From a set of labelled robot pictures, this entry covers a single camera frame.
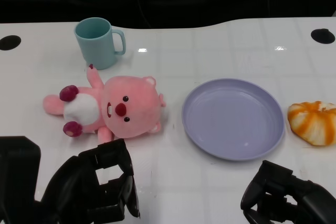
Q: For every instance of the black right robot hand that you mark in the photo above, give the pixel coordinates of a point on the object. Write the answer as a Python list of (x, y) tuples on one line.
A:
[(302, 200)]

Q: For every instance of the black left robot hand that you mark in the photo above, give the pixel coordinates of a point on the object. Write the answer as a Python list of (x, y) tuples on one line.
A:
[(78, 182)]

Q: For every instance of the pink plush beaver doll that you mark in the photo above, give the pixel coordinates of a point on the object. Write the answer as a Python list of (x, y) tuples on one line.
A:
[(131, 108)]

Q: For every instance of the lavender plastic plate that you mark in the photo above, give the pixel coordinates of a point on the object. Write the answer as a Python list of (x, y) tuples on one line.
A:
[(231, 119)]

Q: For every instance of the peeled orange toy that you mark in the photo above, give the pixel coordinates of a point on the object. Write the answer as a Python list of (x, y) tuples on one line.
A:
[(312, 124)]

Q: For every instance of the teal plastic mug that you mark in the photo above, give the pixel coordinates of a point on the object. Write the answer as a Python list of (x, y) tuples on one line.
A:
[(97, 51)]

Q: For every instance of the black table grommet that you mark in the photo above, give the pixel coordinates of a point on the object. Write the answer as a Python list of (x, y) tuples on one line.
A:
[(9, 42), (323, 35)]

